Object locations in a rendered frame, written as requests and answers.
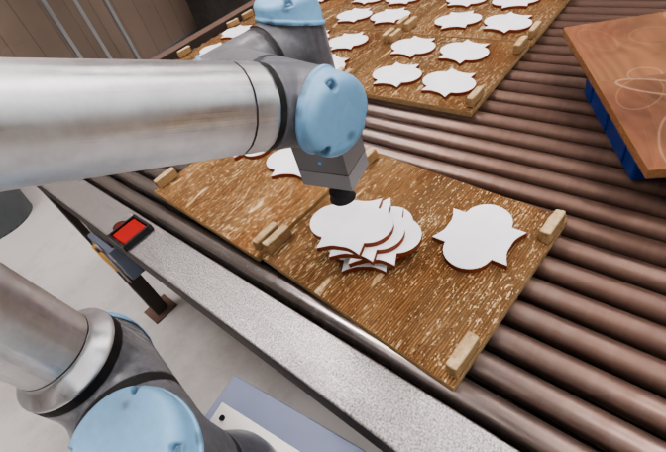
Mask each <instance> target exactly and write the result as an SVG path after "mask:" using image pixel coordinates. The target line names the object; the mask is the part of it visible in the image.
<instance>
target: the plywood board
mask: <svg viewBox="0 0 666 452"><path fill-rule="evenodd" d="M563 37H564V38H565V40H566V42H567V44H568V45H569V47H570V49H571V51H572V52H573V54H574V56H575V58H576V59H577V61H578V63H579V65H580V66H581V68H582V70H583V71H584V73H585V75H586V77H587V78H588V80H589V82H590V84H591V85H592V86H593V88H594V90H595V91H596V93H597V95H598V97H599V98H600V100H601V102H602V104H603V105H604V107H605V109H606V110H607V112H608V114H609V116H610V118H611V120H612V122H613V123H614V125H615V127H616V129H617V130H618V132H619V134H620V136H621V137H622V139H623V141H624V143H625V144H626V146H627V148H628V150H629V151H630V153H631V155H632V156H633V158H634V160H635V162H636V163H637V165H638V167H639V169H640V170H641V172H642V174H643V176H644V177H645V179H649V178H662V177H666V11H665V12H659V13H653V14H646V15H640V16H634V17H627V18H621V19H615V20H608V21H602V22H596V23H590V24H584V25H578V26H571V27H565V28H564V29H563Z"/></svg>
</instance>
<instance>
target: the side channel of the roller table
mask: <svg viewBox="0 0 666 452"><path fill-rule="evenodd" d="M255 1H256V0H252V1H250V2H248V3H246V4H245V5H243V6H241V7H240V8H238V9H236V10H234V11H233V12H231V13H229V14H227V15H226V16H224V17H222V18H221V19H219V20H217V21H215V22H214V23H212V24H210V25H208V26H207V27H205V28H203V29H202V30H200V31H198V32H196V33H195V34H193V35H191V36H189V37H188V38H186V39H184V40H183V41H181V42H179V43H177V44H176V45H174V46H172V47H170V48H169V49H167V50H165V51H164V52H162V53H160V54H158V55H157V56H154V57H152V58H151V59H171V60H175V59H179V57H178V55H177V53H176V52H178V51H179V50H181V49H183V48H184V47H186V46H190V48H191V49H194V48H198V47H199V46H200V45H201V44H202V43H206V42H208V41H209V40H210V39H211V38H215V37H216V36H218V34H219V33H223V32H224V31H226V29H227V28H228V27H227V24H226V23H227V22H229V21H232V20H234V19H235V18H238V19H239V22H242V20H243V18H242V14H243V13H245V12H247V11H248V10H250V9H253V11H254V3H255Z"/></svg>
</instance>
